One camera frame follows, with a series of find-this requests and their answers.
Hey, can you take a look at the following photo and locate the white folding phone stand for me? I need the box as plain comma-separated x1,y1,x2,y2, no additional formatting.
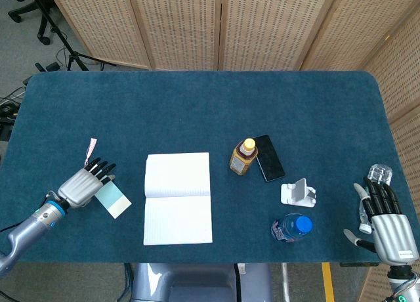
280,177,318,207

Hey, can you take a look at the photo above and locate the yellow capped tea bottle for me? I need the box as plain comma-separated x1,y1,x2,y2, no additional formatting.
228,137,259,176

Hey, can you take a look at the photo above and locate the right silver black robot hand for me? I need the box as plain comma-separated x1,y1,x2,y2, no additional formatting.
343,176,420,267

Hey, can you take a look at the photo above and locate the black office chair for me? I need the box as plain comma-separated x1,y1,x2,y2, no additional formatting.
6,0,55,46

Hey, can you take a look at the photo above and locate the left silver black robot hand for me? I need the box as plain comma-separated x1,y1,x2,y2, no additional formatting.
57,157,117,209

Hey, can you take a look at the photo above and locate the floor cable bundle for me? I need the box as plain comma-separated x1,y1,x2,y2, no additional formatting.
0,85,26,119

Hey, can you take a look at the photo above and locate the blue cream bookmark with tassel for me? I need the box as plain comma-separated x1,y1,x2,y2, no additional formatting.
83,137,133,219

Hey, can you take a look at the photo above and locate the open white lined notebook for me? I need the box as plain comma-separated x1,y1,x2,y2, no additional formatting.
143,152,213,246

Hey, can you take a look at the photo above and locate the black smartphone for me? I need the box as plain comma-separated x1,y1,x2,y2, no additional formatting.
252,134,286,183

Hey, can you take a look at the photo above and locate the blue capped water bottle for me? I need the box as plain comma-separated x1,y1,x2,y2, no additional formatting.
270,213,314,243

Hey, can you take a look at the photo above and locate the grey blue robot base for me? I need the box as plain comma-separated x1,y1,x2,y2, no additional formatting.
131,262,273,302

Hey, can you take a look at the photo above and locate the black power adapter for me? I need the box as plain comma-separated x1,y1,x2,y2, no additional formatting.
34,61,62,73

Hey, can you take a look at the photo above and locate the black floor device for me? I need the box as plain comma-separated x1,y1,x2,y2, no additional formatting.
0,116,16,142

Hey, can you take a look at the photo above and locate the clear green label water bottle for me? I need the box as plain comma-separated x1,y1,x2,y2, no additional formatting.
358,163,394,234

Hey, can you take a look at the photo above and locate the dark blue table cloth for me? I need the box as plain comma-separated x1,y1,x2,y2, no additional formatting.
0,70,417,263

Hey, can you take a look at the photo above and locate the blue cable bundle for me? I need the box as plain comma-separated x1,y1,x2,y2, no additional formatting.
117,262,136,302

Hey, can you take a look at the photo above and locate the black tripod stand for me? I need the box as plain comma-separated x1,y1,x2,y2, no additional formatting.
28,0,116,72

